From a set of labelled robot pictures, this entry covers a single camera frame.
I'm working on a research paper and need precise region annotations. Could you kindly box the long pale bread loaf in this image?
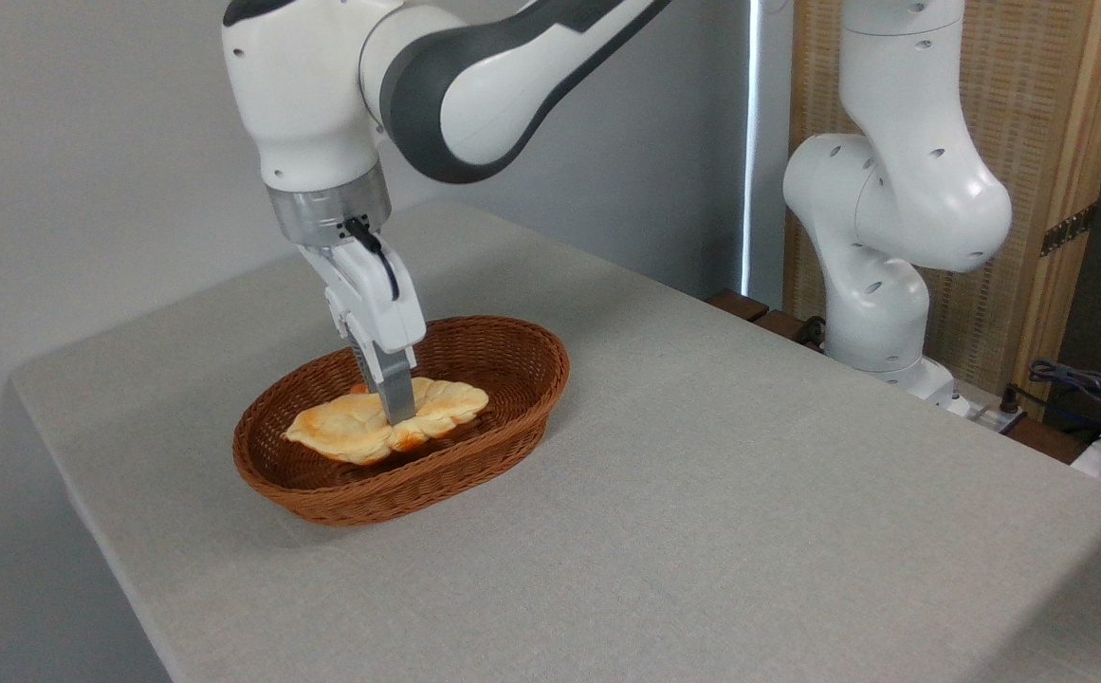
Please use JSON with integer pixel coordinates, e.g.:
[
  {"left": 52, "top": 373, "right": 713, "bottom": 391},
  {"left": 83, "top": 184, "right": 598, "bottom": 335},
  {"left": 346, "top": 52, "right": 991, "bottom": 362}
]
[{"left": 282, "top": 377, "right": 491, "bottom": 467}]

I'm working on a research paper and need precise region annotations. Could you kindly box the tangled dark cable bundle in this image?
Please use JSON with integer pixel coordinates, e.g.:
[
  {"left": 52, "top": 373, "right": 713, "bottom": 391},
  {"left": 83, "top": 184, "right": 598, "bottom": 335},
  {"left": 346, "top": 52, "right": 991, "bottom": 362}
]
[{"left": 1028, "top": 358, "right": 1101, "bottom": 447}]

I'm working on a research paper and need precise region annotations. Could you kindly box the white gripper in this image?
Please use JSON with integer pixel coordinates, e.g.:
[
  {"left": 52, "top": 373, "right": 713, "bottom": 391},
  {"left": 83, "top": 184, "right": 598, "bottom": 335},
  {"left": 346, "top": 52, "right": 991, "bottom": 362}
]
[{"left": 299, "top": 235, "right": 429, "bottom": 427}]

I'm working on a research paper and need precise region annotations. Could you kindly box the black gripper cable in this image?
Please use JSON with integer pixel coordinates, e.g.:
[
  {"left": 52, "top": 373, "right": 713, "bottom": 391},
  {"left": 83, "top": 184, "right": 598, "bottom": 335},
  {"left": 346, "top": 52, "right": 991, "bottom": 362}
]
[{"left": 342, "top": 217, "right": 402, "bottom": 304}]

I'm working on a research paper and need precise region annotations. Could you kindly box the metal screen hinge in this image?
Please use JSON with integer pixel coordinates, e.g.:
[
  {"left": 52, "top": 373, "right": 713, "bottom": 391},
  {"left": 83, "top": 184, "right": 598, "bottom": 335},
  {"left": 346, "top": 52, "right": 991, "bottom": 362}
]
[{"left": 1041, "top": 203, "right": 1098, "bottom": 258}]

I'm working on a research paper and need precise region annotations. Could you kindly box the brown wicker oval basket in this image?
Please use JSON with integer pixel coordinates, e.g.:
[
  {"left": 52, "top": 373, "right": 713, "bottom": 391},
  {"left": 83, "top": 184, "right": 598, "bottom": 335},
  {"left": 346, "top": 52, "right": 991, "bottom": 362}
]
[{"left": 232, "top": 316, "right": 571, "bottom": 527}]

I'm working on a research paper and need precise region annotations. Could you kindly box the woven wooden folding screen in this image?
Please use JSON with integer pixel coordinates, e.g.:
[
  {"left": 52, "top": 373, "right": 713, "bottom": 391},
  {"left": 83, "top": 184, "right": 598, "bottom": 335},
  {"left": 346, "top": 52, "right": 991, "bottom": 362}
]
[{"left": 785, "top": 0, "right": 1101, "bottom": 420}]

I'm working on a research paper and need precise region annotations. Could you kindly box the grey tablecloth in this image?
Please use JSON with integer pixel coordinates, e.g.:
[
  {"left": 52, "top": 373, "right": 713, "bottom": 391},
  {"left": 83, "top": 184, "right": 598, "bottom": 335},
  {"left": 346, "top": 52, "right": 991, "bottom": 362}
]
[{"left": 11, "top": 199, "right": 1101, "bottom": 683}]

